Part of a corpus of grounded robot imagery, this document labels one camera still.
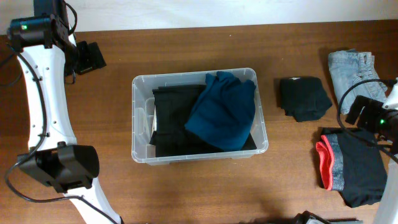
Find black garment with tag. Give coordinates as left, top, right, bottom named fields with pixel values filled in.
left=150, top=85, right=256, bottom=157

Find blue cloth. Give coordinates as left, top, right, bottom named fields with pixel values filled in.
left=185, top=71, right=256, bottom=152

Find black shorts with red trim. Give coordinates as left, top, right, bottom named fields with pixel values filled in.
left=315, top=128, right=387, bottom=208

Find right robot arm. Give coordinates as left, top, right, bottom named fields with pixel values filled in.
left=337, top=78, right=397, bottom=224

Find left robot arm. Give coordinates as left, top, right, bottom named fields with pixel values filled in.
left=7, top=0, right=122, bottom=223

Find clear plastic storage bin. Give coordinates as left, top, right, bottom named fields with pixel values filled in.
left=131, top=70, right=269, bottom=166

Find small folded black shirt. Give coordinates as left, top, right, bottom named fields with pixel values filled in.
left=279, top=77, right=332, bottom=122

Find folded light blue jeans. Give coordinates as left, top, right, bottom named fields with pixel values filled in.
left=328, top=49, right=387, bottom=114

